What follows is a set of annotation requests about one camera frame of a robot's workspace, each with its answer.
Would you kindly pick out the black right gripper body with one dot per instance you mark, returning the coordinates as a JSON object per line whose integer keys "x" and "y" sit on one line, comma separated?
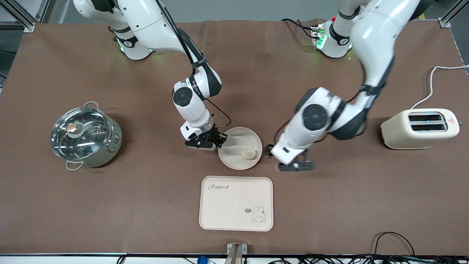
{"x": 213, "y": 134}

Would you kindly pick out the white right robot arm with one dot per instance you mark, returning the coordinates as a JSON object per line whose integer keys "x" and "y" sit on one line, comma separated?
{"x": 190, "y": 106}

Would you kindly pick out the pale green electric pot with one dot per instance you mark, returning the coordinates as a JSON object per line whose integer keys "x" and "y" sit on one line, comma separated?
{"x": 110, "y": 150}

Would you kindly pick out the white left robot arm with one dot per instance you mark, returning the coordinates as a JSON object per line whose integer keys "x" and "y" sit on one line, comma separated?
{"x": 373, "y": 36}

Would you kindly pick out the small blue round object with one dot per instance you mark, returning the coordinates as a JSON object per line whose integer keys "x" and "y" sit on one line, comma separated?
{"x": 202, "y": 260}

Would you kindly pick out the metal table bracket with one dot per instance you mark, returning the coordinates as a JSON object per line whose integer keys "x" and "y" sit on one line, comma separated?
{"x": 234, "y": 255}

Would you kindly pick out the aluminium frame post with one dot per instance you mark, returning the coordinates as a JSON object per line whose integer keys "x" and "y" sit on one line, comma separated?
{"x": 27, "y": 25}
{"x": 445, "y": 22}

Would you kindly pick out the round cream plate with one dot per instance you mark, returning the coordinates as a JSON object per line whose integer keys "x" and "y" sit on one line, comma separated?
{"x": 236, "y": 157}

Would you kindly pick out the white two-slot toaster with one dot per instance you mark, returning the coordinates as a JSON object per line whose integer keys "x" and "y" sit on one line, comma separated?
{"x": 403, "y": 134}

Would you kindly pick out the green-lit circuit box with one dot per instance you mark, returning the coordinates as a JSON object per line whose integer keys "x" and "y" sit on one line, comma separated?
{"x": 318, "y": 36}

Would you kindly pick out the white half-round bun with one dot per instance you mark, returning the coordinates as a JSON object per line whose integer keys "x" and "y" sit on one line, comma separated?
{"x": 248, "y": 155}

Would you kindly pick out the cream tray with rabbit print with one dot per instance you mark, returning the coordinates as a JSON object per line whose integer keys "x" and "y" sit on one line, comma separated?
{"x": 227, "y": 209}

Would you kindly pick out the glass pot lid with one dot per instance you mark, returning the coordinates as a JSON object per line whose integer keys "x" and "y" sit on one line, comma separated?
{"x": 86, "y": 146}

